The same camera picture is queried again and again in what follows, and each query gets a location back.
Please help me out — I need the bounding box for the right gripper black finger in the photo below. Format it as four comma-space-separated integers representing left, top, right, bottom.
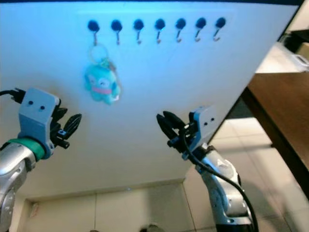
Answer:
163, 111, 189, 130
156, 114, 180, 142

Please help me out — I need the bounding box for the white hook board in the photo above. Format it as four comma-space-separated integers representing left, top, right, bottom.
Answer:
0, 2, 301, 202

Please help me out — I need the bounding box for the brown wooden table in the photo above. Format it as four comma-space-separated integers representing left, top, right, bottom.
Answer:
241, 72, 309, 185

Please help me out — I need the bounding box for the white box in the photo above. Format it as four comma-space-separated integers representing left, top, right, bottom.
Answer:
255, 43, 309, 74

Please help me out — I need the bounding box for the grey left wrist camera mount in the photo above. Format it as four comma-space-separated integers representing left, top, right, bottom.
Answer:
18, 87, 61, 160

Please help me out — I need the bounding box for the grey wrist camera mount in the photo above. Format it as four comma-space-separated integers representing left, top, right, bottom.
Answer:
188, 105, 218, 153
18, 87, 61, 160

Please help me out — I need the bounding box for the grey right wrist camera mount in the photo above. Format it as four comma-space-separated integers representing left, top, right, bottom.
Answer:
188, 105, 218, 153

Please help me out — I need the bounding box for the blue plush toy keychain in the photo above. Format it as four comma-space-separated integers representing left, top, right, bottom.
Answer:
84, 43, 122, 106

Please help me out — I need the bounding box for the black round magnet wire hook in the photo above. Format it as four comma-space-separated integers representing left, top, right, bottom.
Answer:
133, 19, 145, 45
154, 18, 167, 44
174, 18, 187, 43
194, 17, 208, 43
212, 17, 227, 42
111, 19, 123, 45
87, 19, 100, 46

